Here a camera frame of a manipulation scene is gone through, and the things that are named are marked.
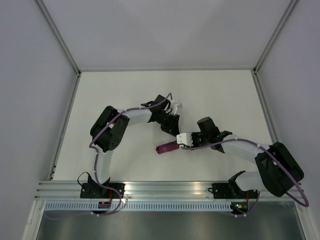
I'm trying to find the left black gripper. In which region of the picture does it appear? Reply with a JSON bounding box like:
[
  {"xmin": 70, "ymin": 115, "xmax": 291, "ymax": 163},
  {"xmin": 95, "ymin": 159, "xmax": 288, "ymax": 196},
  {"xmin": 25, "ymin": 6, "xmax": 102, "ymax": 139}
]
[{"xmin": 156, "ymin": 111, "xmax": 180, "ymax": 137}]

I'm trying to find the purple cloth napkin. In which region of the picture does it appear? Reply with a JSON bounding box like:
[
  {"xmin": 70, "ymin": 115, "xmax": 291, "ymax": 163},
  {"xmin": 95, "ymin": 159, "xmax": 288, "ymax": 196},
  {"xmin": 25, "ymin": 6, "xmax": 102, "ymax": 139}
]
[{"xmin": 155, "ymin": 141, "xmax": 180, "ymax": 155}]

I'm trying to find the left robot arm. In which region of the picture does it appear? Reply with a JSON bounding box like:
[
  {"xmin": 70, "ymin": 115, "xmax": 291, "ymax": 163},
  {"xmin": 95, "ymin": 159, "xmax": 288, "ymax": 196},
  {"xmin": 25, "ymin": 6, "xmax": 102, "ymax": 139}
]
[{"xmin": 89, "ymin": 93, "xmax": 182, "ymax": 198}]

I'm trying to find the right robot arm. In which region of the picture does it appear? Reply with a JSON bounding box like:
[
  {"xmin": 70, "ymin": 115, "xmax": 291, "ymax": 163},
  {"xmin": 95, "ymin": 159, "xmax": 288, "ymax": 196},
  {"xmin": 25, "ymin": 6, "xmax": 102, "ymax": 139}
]
[{"xmin": 190, "ymin": 117, "xmax": 305, "ymax": 198}]

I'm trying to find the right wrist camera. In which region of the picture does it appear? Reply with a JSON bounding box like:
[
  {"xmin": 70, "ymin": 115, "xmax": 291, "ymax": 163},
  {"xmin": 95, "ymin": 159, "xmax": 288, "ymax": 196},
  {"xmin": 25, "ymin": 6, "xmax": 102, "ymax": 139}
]
[{"xmin": 176, "ymin": 132, "xmax": 193, "ymax": 149}]

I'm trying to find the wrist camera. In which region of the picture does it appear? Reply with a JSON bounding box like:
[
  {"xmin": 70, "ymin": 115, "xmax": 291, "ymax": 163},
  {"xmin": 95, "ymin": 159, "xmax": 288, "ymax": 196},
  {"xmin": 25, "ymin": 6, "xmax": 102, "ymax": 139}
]
[
  {"xmin": 171, "ymin": 99, "xmax": 183, "ymax": 115},
  {"xmin": 176, "ymin": 132, "xmax": 193, "ymax": 149}
]

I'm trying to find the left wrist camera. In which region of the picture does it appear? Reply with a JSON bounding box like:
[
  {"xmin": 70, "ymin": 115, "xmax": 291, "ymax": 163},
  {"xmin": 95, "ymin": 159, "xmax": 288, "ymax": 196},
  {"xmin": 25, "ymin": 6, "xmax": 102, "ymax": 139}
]
[{"xmin": 171, "ymin": 99, "xmax": 183, "ymax": 115}]

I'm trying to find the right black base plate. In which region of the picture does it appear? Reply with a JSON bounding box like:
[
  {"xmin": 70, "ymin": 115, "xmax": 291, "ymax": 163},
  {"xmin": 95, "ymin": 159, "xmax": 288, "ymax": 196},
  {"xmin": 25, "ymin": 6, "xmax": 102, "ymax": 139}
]
[{"xmin": 207, "ymin": 182, "xmax": 258, "ymax": 200}]

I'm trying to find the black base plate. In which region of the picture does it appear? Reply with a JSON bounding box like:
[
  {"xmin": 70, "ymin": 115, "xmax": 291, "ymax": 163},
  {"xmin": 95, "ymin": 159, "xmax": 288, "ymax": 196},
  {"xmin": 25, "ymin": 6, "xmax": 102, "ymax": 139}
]
[
  {"xmin": 207, "ymin": 182, "xmax": 258, "ymax": 200},
  {"xmin": 80, "ymin": 182, "xmax": 125, "ymax": 199}
]

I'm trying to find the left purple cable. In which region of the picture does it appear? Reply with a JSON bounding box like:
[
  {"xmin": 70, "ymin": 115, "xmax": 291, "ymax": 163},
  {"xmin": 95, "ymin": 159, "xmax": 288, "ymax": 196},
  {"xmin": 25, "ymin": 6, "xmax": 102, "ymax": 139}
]
[{"xmin": 43, "ymin": 92, "xmax": 176, "ymax": 221}]

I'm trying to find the purple cable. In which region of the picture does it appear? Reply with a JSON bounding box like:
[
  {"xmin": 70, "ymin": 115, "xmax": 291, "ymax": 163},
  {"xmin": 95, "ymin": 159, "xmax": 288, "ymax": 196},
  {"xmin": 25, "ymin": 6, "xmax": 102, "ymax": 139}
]
[
  {"xmin": 43, "ymin": 92, "xmax": 176, "ymax": 221},
  {"xmin": 179, "ymin": 138, "xmax": 310, "ymax": 218}
]

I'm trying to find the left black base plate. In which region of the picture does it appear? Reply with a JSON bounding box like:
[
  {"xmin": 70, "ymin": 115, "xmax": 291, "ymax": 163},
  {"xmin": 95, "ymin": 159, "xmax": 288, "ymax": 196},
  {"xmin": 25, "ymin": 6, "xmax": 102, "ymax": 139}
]
[{"xmin": 80, "ymin": 182, "xmax": 125, "ymax": 199}]

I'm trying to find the white slotted cable duct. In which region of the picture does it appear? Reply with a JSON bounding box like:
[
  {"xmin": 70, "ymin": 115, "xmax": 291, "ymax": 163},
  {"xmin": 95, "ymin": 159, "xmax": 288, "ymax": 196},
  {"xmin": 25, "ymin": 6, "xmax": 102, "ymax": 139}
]
[{"xmin": 45, "ymin": 201, "xmax": 232, "ymax": 212}]

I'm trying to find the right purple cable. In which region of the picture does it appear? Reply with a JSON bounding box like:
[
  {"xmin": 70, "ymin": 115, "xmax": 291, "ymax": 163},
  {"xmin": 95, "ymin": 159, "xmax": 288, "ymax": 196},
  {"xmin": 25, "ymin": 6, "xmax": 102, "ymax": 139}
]
[{"xmin": 179, "ymin": 138, "xmax": 310, "ymax": 218}]

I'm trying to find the aluminium front rail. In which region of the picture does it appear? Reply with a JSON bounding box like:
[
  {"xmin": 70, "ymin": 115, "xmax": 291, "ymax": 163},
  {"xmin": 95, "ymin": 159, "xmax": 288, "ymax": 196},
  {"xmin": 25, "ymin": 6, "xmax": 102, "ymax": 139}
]
[{"xmin": 34, "ymin": 180, "xmax": 307, "ymax": 202}]

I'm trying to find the right aluminium frame post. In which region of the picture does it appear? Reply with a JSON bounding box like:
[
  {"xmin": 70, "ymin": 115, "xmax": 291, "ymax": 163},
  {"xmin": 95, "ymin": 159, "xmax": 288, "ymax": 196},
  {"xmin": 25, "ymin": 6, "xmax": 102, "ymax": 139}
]
[{"xmin": 252, "ymin": 0, "xmax": 301, "ymax": 73}]

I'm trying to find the aluminium frame post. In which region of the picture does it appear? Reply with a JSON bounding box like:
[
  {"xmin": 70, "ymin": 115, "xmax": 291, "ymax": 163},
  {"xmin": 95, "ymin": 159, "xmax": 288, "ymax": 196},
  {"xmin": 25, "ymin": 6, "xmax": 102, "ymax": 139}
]
[
  {"xmin": 252, "ymin": 0, "xmax": 301, "ymax": 73},
  {"xmin": 34, "ymin": 0, "xmax": 81, "ymax": 76}
]

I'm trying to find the left aluminium frame post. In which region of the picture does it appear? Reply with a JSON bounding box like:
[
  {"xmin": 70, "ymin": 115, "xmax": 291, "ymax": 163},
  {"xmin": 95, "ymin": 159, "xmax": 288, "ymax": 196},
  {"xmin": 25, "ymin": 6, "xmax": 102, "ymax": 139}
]
[{"xmin": 34, "ymin": 0, "xmax": 81, "ymax": 76}]

